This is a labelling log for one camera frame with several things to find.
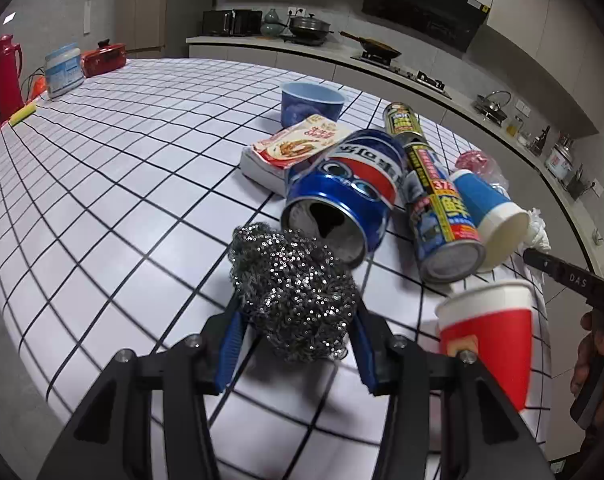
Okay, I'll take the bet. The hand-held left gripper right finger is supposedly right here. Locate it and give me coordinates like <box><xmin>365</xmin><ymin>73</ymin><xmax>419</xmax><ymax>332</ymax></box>
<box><xmin>349</xmin><ymin>300</ymin><xmax>557</xmax><ymax>480</ymax></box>

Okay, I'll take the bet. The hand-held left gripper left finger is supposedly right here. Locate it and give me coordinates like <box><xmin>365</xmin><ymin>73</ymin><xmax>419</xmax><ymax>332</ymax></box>
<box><xmin>37</xmin><ymin>305</ymin><xmax>247</xmax><ymax>480</ymax></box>

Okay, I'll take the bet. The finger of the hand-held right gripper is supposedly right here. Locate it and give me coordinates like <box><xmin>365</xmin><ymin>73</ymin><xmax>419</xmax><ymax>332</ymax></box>
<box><xmin>523</xmin><ymin>248</ymin><xmax>604</xmax><ymax>311</ymax></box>

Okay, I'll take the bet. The white tissue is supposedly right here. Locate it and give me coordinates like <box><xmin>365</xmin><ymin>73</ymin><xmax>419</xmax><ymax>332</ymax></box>
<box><xmin>520</xmin><ymin>206</ymin><xmax>552</xmax><ymax>253</ymax></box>

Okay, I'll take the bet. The steel wool scrubber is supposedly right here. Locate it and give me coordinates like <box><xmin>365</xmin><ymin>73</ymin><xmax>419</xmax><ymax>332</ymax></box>
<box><xmin>228</xmin><ymin>224</ymin><xmax>361</xmax><ymax>362</ymax></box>

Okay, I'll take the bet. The black and yellow drink can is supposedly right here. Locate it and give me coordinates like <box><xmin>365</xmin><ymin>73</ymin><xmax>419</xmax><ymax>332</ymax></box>
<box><xmin>383</xmin><ymin>101</ymin><xmax>486</xmax><ymax>284</ymax></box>

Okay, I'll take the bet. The beige drink carton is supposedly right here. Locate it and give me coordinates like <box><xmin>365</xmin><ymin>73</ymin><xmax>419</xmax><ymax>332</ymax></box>
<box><xmin>240</xmin><ymin>114</ymin><xmax>353</xmax><ymax>196</ymax></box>

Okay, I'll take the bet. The person's right hand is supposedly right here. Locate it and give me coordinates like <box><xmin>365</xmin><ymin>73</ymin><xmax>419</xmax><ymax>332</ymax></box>
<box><xmin>572</xmin><ymin>310</ymin><xmax>604</xmax><ymax>401</ymax></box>

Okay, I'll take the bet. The black knife holder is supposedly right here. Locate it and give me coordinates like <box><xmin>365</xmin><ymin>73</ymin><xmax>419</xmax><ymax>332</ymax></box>
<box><xmin>566</xmin><ymin>165</ymin><xmax>595</xmax><ymax>201</ymax></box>

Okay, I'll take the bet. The red paper cup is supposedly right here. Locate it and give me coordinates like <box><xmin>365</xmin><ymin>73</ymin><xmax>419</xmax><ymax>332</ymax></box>
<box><xmin>436</xmin><ymin>280</ymin><xmax>534</xmax><ymax>415</ymax></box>

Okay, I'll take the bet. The blue paper cup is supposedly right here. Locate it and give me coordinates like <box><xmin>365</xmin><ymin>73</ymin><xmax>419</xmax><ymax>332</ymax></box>
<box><xmin>449</xmin><ymin>169</ymin><xmax>531</xmax><ymax>274</ymax></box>

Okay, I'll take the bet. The white rice cooker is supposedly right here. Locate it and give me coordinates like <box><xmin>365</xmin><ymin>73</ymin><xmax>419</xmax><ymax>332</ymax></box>
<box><xmin>546</xmin><ymin>135</ymin><xmax>575</xmax><ymax>181</ymax></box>

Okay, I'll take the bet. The pink plastic bag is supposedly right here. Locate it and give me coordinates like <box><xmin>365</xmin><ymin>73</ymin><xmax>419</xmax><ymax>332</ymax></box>
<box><xmin>454</xmin><ymin>150</ymin><xmax>510</xmax><ymax>196</ymax></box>

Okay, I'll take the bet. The blue soda can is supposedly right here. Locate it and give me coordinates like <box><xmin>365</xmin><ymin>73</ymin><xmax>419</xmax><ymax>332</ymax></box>
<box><xmin>280</xmin><ymin>129</ymin><xmax>409</xmax><ymax>268</ymax></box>

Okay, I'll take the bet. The white grid tablecloth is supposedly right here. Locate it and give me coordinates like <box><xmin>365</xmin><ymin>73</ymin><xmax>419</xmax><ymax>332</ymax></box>
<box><xmin>0</xmin><ymin>57</ymin><xmax>553</xmax><ymax>461</ymax></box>

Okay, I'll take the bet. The gas stove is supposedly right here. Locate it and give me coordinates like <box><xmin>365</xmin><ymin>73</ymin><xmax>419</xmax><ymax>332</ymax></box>
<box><xmin>352</xmin><ymin>52</ymin><xmax>453</xmax><ymax>98</ymax></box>

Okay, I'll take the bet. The blue bowl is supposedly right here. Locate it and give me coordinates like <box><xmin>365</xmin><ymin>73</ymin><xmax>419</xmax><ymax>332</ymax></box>
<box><xmin>280</xmin><ymin>82</ymin><xmax>345</xmax><ymax>128</ymax></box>

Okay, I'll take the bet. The black wok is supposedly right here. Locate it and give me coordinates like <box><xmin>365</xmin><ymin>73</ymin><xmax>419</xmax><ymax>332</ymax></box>
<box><xmin>339</xmin><ymin>31</ymin><xmax>403</xmax><ymax>59</ymax></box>

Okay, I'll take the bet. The yellow sponge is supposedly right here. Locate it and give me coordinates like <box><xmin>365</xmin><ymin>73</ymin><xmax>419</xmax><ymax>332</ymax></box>
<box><xmin>9</xmin><ymin>105</ymin><xmax>37</xmax><ymax>126</ymax></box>

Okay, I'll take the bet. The black range hood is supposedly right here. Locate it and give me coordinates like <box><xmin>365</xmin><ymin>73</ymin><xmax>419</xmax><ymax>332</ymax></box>
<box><xmin>362</xmin><ymin>0</ymin><xmax>490</xmax><ymax>53</ymax></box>

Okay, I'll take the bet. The red cooking pot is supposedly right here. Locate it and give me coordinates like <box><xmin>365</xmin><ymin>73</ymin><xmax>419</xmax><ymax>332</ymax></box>
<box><xmin>80</xmin><ymin>40</ymin><xmax>128</xmax><ymax>77</ymax></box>

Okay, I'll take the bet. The white tub with blue label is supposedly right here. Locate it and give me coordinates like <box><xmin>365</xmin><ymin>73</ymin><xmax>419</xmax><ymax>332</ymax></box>
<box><xmin>44</xmin><ymin>42</ymin><xmax>85</xmax><ymax>100</ymax></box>

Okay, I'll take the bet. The black microwave oven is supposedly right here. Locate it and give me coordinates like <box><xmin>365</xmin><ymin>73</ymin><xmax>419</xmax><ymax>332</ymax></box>
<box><xmin>202</xmin><ymin>9</ymin><xmax>263</xmax><ymax>37</ymax></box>

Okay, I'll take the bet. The pan with glass lid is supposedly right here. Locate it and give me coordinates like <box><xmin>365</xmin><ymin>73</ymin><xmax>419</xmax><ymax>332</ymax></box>
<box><xmin>284</xmin><ymin>15</ymin><xmax>333</xmax><ymax>43</ymax></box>

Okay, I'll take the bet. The tall beige cabinet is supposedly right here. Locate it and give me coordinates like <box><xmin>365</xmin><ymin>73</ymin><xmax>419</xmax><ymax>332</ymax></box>
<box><xmin>112</xmin><ymin>0</ymin><xmax>173</xmax><ymax>58</ymax></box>

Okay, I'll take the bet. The red thermos jug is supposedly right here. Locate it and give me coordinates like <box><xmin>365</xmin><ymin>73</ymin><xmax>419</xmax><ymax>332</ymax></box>
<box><xmin>0</xmin><ymin>35</ymin><xmax>24</xmax><ymax>120</ymax></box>

